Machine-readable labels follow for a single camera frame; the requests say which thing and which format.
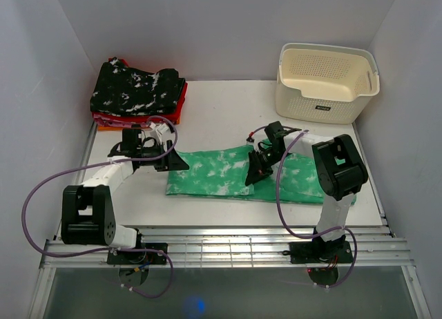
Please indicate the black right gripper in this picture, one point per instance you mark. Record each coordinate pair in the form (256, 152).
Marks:
(257, 170)

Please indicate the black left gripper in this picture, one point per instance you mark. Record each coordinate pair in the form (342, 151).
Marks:
(175, 162)

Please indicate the green tie-dye trousers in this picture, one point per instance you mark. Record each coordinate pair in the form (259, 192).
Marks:
(223, 173)

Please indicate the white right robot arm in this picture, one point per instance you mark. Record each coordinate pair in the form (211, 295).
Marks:
(341, 174)

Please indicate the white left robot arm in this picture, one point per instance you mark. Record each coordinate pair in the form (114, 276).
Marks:
(87, 209)

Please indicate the red folded trousers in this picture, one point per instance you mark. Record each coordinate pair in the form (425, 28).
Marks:
(174, 108)

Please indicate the orange folded trousers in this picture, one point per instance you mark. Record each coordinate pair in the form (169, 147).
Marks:
(103, 127)

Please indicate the pink patterned folded trousers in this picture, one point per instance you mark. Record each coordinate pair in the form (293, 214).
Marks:
(100, 116)

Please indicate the black white patterned folded trousers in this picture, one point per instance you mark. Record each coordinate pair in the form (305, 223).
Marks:
(134, 87)

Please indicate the cream perforated plastic basket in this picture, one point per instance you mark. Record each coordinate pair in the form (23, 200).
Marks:
(323, 83)

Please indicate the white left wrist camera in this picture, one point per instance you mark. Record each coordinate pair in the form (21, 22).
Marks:
(159, 131)

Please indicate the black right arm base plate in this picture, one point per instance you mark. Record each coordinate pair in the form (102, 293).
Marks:
(313, 252)

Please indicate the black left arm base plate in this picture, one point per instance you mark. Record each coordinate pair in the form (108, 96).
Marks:
(146, 253)

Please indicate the aluminium rail frame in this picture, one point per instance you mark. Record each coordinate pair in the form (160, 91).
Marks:
(229, 263)

